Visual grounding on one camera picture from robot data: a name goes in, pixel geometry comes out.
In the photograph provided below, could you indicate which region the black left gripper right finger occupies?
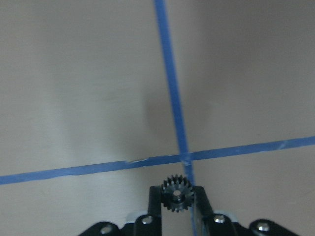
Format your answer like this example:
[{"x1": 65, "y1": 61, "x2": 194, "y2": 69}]
[{"x1": 193, "y1": 186, "x2": 297, "y2": 236}]

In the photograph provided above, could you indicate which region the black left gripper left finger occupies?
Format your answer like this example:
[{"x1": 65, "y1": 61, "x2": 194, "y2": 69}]
[{"x1": 80, "y1": 186, "x2": 162, "y2": 236}]

